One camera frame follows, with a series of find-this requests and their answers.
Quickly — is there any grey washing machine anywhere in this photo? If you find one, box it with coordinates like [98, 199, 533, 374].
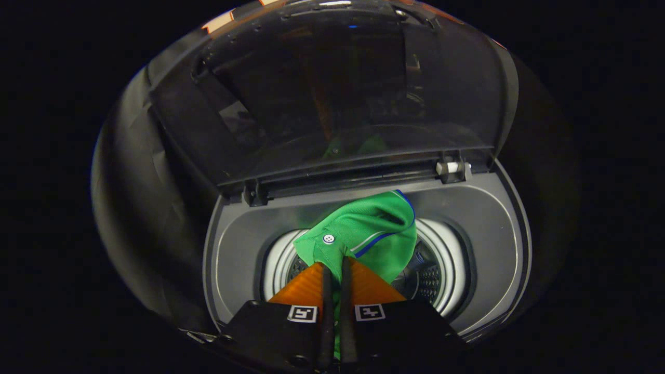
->
[203, 156, 533, 346]

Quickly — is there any dark transparent washing machine lid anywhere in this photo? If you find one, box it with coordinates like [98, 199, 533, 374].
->
[147, 0, 520, 206]

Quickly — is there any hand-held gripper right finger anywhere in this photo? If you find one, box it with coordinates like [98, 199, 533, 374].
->
[340, 256, 466, 367]

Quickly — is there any green polo shirt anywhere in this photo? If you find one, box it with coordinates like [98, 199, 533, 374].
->
[292, 190, 418, 360]

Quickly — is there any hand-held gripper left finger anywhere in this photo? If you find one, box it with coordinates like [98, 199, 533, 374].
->
[218, 261, 333, 372]

